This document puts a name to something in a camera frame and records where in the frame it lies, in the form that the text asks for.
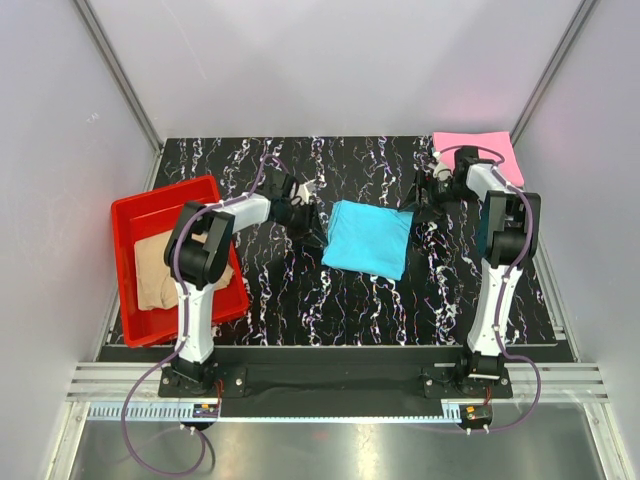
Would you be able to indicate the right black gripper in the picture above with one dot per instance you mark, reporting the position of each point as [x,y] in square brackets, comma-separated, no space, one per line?
[412,200]

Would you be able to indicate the turquoise t shirt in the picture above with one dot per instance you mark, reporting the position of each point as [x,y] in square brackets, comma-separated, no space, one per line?
[368,239]

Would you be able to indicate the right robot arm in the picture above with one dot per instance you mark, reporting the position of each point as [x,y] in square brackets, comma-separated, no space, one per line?
[507,237]

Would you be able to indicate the beige folded t shirt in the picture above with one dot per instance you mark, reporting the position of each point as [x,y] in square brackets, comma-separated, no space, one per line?
[156,288]

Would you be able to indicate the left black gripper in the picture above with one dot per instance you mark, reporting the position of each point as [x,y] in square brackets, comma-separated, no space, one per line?
[310,230]

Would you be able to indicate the red plastic bin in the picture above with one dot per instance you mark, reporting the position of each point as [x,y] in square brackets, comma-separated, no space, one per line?
[136,218]

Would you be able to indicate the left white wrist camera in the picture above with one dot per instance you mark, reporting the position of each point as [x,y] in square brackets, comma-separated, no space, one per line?
[302,193]

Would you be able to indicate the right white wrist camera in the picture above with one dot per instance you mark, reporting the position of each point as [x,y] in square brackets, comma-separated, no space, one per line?
[441,171]

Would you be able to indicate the pink folded t shirt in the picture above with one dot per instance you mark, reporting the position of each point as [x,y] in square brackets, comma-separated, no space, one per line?
[500,142]

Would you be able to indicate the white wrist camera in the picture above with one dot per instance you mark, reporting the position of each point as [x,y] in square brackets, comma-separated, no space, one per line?
[441,171]
[302,193]

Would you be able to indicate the aluminium rail frame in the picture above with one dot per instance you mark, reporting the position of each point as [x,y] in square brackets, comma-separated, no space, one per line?
[319,343]

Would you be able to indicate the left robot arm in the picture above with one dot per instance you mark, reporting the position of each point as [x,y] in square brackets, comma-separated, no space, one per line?
[197,253]

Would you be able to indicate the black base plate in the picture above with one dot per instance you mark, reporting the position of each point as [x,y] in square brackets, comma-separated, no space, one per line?
[384,384]

